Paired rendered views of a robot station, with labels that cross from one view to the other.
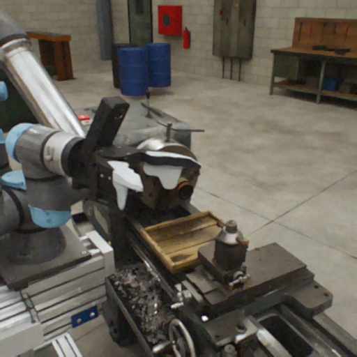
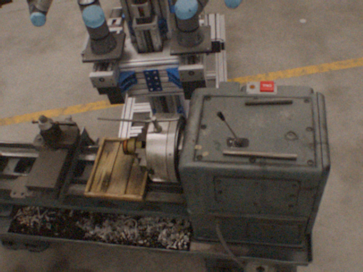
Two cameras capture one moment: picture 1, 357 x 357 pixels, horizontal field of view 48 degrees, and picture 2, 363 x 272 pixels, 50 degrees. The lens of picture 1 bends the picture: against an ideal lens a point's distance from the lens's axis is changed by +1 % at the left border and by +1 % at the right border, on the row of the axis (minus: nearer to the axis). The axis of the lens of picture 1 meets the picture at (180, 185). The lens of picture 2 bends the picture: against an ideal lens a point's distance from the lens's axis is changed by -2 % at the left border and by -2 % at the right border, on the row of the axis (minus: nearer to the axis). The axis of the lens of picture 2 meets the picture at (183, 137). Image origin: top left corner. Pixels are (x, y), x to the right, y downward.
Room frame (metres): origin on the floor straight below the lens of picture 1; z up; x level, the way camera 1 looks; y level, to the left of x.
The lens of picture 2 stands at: (2.53, -0.64, 2.54)
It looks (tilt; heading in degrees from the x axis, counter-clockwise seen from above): 51 degrees down; 137
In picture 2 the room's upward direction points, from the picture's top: 12 degrees counter-clockwise
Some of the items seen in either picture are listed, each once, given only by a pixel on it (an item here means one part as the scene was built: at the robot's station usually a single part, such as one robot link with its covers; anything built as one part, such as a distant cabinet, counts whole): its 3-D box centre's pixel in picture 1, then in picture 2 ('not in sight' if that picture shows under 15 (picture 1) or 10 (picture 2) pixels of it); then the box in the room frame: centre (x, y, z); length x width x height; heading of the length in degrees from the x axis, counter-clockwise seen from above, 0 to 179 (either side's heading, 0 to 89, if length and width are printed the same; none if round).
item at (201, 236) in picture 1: (193, 238); (122, 167); (1.41, -0.06, 0.89); 0.36 x 0.30 x 0.04; 119
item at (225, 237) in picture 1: (231, 233); (45, 122); (1.06, -0.16, 1.13); 0.08 x 0.08 x 0.03
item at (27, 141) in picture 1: (40, 148); not in sight; (0.68, 0.26, 1.56); 0.11 x 0.08 x 0.09; 56
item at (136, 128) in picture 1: (127, 151); (253, 150); (1.99, 0.28, 1.06); 0.59 x 0.48 x 0.39; 29
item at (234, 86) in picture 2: not in sight; (229, 89); (1.78, 0.40, 1.24); 0.09 x 0.08 x 0.03; 29
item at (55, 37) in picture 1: (49, 54); not in sight; (10.23, 3.22, 0.50); 1.61 x 0.44 x 1.00; 43
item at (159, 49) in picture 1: (157, 65); not in sight; (9.10, 0.50, 0.44); 0.59 x 0.59 x 0.88
